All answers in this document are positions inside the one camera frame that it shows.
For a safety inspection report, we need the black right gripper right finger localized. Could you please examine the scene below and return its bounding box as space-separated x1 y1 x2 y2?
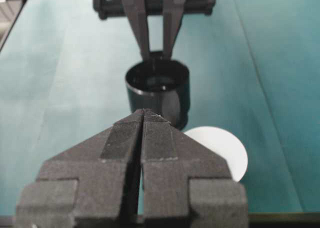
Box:
141 109 248 228

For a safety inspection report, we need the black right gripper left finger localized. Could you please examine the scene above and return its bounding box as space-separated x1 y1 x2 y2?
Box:
15 109 144 228

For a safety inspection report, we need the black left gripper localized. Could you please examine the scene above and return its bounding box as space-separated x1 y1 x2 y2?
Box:
92 0 215 60

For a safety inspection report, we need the white paper cup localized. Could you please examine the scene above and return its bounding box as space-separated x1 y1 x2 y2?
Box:
184 126 248 182

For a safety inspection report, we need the black cylindrical cup holder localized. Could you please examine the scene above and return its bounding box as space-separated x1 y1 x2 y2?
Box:
125 51 191 130

